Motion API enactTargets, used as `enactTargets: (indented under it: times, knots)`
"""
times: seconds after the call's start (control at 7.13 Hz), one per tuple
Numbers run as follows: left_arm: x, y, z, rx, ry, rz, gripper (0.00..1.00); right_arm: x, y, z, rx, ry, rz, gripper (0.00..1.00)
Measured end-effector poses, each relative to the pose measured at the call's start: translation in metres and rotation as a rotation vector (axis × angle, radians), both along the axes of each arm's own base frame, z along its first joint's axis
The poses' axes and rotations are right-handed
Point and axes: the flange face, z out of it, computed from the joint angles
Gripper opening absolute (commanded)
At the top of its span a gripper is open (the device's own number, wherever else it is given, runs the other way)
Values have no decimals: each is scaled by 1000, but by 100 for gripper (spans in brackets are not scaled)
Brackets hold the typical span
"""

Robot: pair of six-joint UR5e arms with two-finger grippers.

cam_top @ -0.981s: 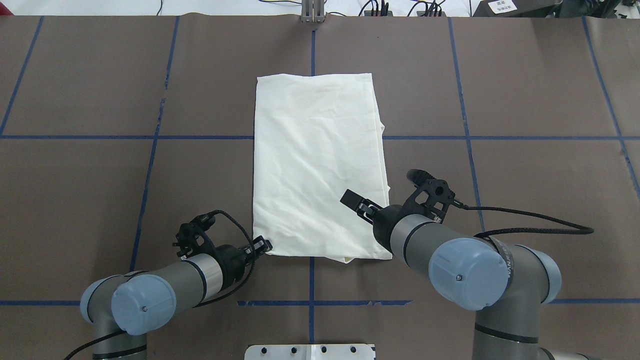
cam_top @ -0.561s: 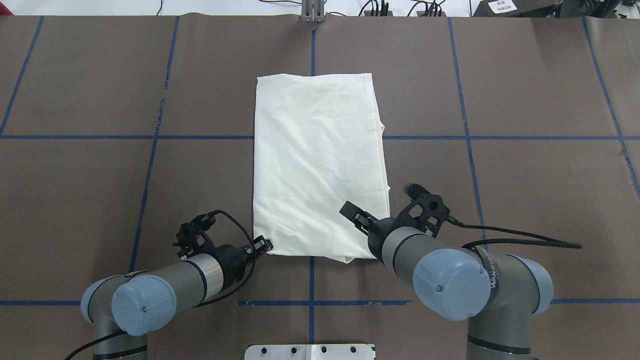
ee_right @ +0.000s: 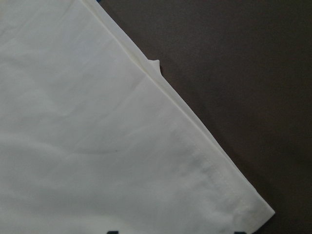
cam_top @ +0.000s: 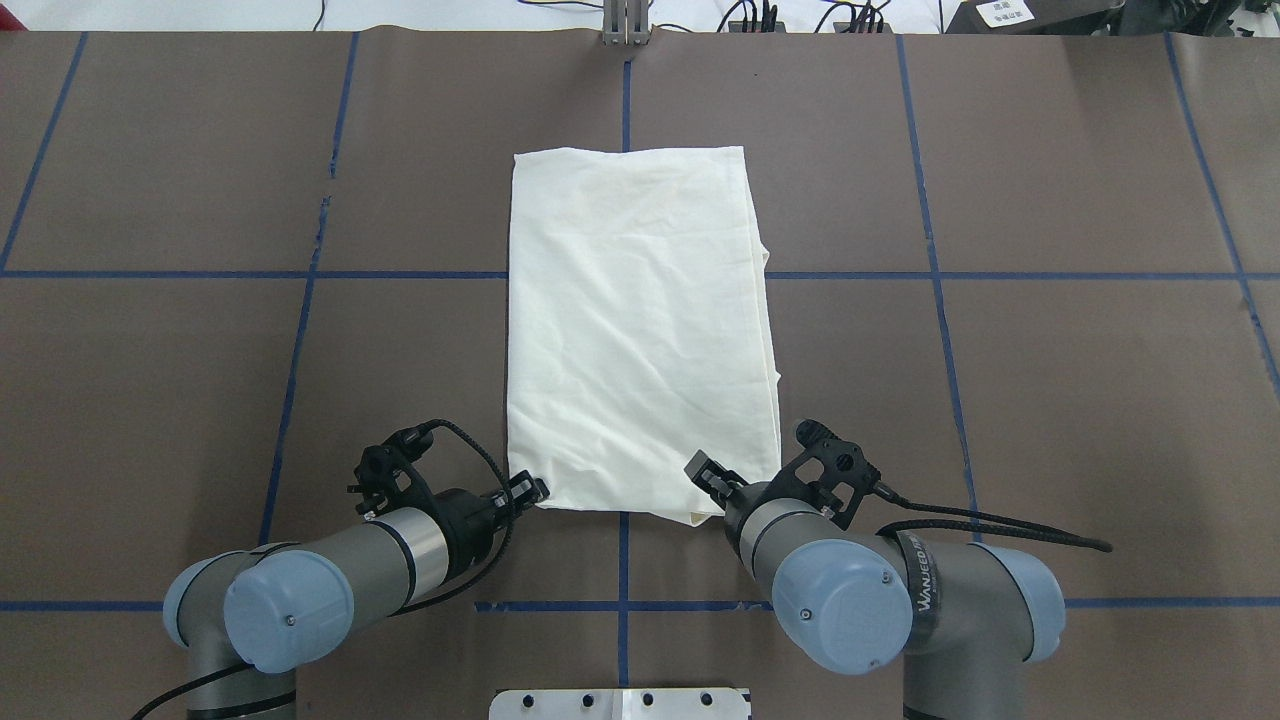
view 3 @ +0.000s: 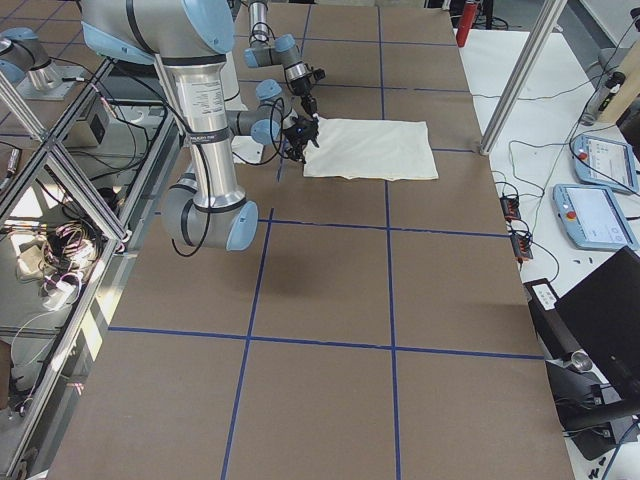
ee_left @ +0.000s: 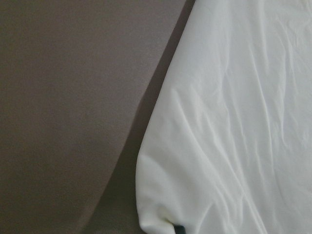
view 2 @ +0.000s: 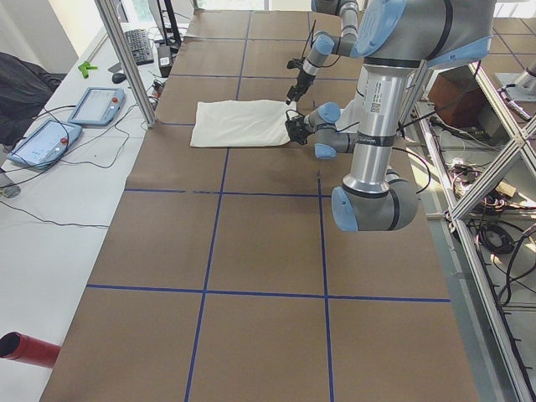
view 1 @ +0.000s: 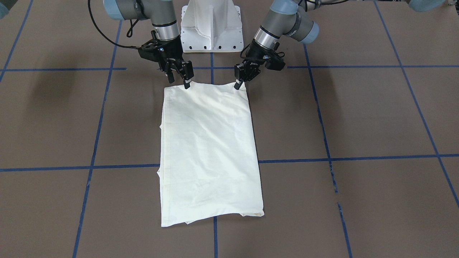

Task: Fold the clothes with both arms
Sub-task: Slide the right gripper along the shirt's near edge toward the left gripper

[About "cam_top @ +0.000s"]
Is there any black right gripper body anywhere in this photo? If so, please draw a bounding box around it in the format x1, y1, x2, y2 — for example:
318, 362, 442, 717
719, 480, 771, 516

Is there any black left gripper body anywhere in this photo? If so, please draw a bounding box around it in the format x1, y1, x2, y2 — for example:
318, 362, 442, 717
433, 488, 511, 582

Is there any cream long-sleeve cat shirt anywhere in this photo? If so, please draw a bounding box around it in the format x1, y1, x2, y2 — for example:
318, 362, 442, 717
506, 146, 781, 527

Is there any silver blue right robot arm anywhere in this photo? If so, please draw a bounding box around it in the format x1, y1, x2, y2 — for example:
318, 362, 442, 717
685, 441, 1068, 719

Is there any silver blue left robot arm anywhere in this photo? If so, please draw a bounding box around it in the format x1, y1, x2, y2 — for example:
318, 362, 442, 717
163, 471, 548, 719

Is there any black device with label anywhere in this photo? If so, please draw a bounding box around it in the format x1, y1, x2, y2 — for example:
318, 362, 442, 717
943, 1, 1125, 36

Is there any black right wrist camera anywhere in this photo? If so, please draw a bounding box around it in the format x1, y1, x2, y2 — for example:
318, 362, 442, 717
764, 419, 881, 530

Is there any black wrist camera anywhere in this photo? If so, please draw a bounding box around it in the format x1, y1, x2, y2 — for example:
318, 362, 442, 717
347, 424, 439, 520
764, 419, 881, 530

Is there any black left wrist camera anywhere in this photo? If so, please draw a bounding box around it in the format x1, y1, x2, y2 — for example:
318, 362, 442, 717
347, 424, 439, 520

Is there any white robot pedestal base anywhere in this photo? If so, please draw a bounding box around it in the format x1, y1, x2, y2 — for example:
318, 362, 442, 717
488, 687, 753, 719

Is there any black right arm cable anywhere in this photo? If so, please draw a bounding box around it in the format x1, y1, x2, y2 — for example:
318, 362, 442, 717
870, 480, 1114, 553

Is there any grey aluminium frame post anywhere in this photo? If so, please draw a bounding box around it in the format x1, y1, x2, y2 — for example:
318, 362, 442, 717
600, 0, 652, 47

